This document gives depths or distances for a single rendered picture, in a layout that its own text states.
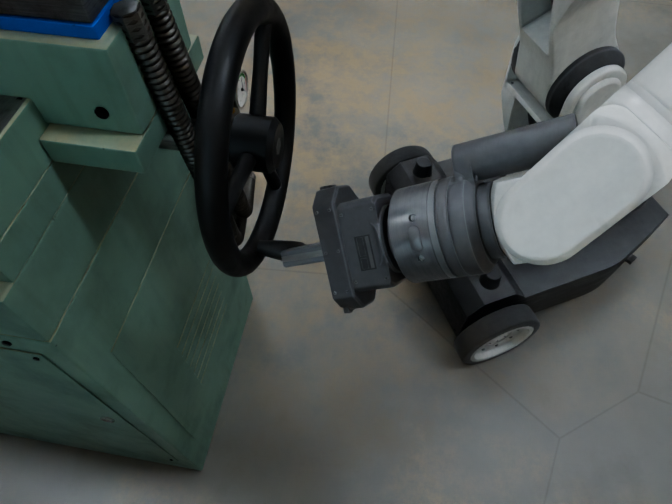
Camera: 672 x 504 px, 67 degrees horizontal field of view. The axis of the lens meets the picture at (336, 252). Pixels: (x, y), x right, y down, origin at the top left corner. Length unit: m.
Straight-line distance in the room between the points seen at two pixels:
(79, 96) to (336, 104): 1.42
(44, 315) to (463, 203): 0.42
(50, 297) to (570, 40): 0.81
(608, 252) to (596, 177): 1.03
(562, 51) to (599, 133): 0.57
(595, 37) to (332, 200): 0.62
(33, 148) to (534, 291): 1.04
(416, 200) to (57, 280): 0.37
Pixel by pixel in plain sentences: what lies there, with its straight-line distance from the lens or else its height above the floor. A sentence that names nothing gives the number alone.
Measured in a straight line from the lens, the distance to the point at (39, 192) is 0.55.
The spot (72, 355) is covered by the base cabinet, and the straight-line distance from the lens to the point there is 0.65.
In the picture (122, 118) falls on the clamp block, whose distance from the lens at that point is 0.50.
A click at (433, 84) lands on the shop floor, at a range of 1.97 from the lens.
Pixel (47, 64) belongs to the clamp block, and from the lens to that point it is 0.50.
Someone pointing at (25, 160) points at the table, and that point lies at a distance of 0.53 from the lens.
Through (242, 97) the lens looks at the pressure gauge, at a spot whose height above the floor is 0.65.
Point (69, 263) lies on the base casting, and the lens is 0.60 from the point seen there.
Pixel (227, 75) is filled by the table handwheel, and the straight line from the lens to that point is 0.43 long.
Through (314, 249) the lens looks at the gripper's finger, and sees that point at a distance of 0.50.
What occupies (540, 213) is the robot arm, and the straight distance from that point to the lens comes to 0.38.
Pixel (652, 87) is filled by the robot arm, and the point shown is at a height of 0.98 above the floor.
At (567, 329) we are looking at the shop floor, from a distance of 1.45.
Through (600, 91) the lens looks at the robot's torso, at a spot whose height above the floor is 0.64.
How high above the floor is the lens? 1.20
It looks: 57 degrees down
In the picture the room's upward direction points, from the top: straight up
